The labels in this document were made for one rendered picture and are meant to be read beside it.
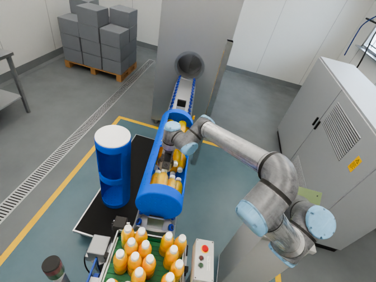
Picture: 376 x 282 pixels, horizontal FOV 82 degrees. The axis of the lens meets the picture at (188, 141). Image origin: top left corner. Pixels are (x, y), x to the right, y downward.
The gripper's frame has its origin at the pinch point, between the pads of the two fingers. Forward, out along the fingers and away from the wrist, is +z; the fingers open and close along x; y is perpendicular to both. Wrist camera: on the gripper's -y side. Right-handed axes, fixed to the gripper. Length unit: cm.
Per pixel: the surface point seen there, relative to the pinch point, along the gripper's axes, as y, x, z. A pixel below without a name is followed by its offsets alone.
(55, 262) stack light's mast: -64, 33, -9
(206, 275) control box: -54, -31, 7
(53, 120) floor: 152, 181, 116
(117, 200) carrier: 33, 45, 100
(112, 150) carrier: 23, 43, 16
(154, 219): -27.7, -0.1, 12.4
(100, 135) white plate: 34, 56, 13
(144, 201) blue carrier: -22.5, 7.7, 3.8
